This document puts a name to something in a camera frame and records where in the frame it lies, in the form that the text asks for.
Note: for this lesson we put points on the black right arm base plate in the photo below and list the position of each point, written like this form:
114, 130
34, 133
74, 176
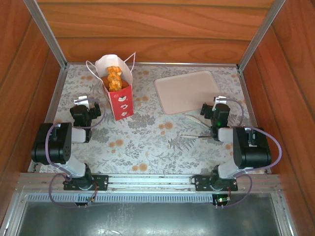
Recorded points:
201, 183

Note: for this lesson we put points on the aluminium mounting rail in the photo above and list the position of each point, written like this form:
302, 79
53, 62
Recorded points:
147, 180

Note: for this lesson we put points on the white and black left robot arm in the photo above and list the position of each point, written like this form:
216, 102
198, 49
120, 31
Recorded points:
56, 145

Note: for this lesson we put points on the small circuit board green light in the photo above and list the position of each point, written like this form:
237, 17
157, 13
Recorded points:
221, 199

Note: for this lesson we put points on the aluminium side frame rail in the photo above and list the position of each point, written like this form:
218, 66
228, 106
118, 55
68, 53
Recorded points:
244, 86
58, 88

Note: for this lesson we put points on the aluminium back frame rail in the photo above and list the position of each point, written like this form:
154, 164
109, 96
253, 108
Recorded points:
172, 63

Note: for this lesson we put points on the pink plastic tray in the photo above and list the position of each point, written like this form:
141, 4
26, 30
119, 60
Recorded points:
184, 91

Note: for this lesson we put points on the red and white paper bag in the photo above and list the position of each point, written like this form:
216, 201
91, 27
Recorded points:
121, 103

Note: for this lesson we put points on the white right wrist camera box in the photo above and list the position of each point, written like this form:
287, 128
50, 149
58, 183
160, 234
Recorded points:
220, 100

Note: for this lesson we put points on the aluminium frame post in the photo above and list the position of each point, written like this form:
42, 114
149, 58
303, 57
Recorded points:
46, 32
261, 34

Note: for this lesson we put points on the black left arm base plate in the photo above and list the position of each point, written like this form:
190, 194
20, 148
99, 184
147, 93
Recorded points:
101, 182

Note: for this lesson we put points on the brown fake croissant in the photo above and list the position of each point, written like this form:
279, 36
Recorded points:
105, 81

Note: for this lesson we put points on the grey metal sheet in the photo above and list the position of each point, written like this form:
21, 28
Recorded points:
147, 218

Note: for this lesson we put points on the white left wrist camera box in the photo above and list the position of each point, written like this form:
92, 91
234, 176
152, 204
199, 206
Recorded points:
82, 101

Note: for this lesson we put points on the tan fake bread loaf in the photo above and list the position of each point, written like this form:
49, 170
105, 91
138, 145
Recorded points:
125, 84

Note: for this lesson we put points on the floral table mat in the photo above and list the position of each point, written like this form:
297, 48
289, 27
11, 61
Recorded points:
147, 147

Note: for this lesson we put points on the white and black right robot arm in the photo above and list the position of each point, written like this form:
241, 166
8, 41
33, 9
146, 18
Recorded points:
253, 155

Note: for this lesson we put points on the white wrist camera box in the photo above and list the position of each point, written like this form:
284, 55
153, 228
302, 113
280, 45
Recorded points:
220, 100
82, 101

